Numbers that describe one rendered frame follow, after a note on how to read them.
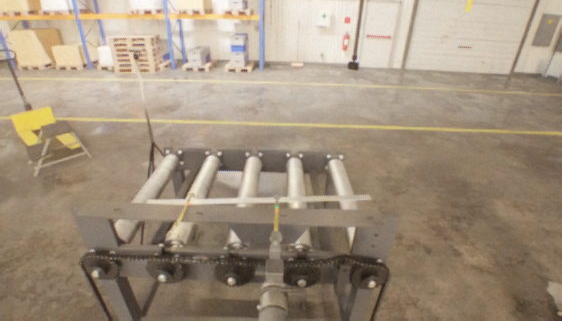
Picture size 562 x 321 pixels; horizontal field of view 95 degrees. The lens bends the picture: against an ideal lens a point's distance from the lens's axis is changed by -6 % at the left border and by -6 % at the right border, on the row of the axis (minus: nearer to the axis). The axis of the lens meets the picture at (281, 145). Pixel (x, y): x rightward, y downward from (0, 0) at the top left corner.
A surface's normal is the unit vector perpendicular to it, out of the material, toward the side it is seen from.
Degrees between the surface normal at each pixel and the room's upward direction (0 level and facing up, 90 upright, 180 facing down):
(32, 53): 90
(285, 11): 90
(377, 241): 90
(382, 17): 90
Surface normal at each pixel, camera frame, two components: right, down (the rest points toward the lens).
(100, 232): -0.01, 0.46
